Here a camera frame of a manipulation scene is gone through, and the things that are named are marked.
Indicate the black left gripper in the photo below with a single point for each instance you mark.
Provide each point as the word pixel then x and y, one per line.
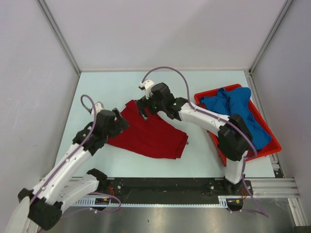
pixel 122 124

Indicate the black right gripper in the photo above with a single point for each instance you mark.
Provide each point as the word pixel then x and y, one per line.
pixel 142 104

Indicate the red pleated skirt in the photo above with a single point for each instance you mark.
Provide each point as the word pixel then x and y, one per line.
pixel 153 137

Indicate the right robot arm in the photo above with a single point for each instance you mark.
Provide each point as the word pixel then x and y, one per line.
pixel 234 137

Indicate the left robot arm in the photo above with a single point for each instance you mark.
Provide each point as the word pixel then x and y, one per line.
pixel 53 195

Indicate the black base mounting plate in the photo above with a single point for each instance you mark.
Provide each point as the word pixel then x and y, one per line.
pixel 174 191

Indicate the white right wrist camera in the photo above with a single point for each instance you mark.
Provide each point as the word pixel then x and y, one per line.
pixel 147 87

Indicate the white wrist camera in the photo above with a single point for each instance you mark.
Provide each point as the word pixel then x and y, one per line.
pixel 98 106
pixel 147 87

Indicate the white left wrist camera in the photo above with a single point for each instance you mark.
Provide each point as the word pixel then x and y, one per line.
pixel 98 106

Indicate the aluminium frame rail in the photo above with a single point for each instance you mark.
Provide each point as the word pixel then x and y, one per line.
pixel 281 187

